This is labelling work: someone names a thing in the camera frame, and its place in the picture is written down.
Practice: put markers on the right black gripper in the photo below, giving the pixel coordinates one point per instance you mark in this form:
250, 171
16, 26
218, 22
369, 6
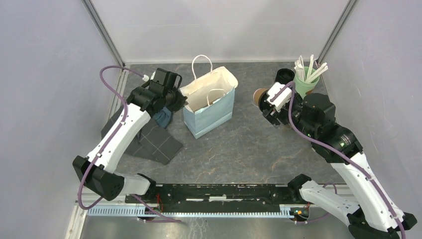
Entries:
271, 114

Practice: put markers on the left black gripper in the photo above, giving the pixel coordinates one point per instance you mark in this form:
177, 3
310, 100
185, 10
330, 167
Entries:
181, 102

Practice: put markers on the brown paper coffee cup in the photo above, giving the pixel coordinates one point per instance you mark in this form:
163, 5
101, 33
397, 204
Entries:
258, 94

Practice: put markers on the light blue paper bag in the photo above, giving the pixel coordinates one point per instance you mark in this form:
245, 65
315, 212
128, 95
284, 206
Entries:
210, 99

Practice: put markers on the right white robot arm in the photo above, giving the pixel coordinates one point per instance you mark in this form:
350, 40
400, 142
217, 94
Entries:
373, 215

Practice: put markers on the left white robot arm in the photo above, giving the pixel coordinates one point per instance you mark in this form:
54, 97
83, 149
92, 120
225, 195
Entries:
96, 171

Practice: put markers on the blue crumpled cloth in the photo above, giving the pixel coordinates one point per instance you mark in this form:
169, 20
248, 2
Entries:
164, 117

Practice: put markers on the green cup holder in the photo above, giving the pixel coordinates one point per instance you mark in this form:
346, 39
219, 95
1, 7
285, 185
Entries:
303, 88

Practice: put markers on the stack of black lids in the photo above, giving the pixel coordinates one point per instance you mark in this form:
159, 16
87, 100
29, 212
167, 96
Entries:
284, 76

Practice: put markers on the dark grey checked cloth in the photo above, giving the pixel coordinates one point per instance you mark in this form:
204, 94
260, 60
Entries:
155, 145

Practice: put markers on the white wrapped straws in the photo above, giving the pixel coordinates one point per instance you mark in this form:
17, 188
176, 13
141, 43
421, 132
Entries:
312, 72

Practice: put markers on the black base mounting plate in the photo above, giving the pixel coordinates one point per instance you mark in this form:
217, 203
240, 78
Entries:
221, 198

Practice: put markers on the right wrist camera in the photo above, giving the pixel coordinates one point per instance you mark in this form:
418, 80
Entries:
278, 95

